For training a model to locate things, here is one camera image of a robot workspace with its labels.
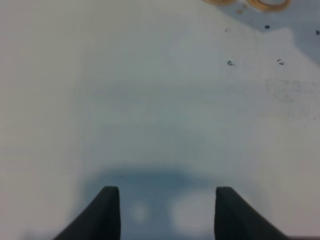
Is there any right orange cup coaster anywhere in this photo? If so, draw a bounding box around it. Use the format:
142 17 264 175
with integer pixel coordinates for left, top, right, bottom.
247 0 291 13

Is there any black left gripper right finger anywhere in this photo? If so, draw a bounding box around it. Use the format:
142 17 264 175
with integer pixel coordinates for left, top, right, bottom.
214 187 288 240

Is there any left white teacup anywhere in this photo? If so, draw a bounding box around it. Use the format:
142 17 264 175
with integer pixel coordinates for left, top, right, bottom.
260 0 286 6

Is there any orange cup coaster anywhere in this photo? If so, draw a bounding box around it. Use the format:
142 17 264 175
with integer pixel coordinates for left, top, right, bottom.
203 0 236 6
247 0 291 13

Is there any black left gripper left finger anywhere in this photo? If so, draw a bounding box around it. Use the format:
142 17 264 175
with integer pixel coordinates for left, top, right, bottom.
55 186 121 240

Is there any left orange cup coaster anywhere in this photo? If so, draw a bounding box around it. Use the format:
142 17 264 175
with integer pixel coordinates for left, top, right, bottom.
203 0 236 6

